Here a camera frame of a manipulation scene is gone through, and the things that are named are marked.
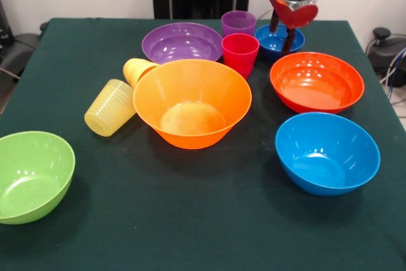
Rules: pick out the pale yellow ribbed cup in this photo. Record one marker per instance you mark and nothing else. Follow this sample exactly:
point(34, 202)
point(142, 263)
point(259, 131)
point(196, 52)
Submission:
point(109, 109)

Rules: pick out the yellow plastic cup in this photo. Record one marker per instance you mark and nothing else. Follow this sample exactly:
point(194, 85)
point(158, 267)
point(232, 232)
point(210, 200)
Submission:
point(134, 69)

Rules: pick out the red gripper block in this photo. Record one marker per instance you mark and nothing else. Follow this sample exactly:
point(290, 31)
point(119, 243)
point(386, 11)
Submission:
point(298, 17)

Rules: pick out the light blue plastic bowl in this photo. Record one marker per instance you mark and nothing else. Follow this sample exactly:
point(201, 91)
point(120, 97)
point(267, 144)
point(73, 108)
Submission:
point(326, 153)

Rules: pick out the purple plastic bowl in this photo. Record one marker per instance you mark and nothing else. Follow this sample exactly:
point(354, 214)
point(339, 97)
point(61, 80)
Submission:
point(180, 42)

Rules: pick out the grey office chair base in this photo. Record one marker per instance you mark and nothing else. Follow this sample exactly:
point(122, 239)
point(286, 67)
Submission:
point(16, 52)

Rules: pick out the purple plastic cup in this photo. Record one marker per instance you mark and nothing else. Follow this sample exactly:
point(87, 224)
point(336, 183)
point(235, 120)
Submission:
point(238, 23)

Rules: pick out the red plastic bowl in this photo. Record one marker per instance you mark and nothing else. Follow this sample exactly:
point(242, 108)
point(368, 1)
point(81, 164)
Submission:
point(317, 80)

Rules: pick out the small dark blue bowl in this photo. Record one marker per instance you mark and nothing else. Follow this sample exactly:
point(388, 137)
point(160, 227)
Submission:
point(269, 45)

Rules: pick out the black office chair base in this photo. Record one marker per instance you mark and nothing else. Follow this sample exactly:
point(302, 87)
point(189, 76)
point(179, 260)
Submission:
point(387, 52)

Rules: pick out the pink plastic cup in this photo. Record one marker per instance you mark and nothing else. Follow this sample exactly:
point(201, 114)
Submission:
point(239, 55)

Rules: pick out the dark green table cloth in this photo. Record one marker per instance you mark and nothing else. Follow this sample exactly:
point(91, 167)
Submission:
point(190, 214)

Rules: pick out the green plastic bowl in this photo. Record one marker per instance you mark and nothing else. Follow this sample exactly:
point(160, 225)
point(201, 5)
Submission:
point(31, 175)

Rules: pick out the large orange plastic bowl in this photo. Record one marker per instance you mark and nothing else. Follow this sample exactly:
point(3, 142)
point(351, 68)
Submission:
point(190, 125)

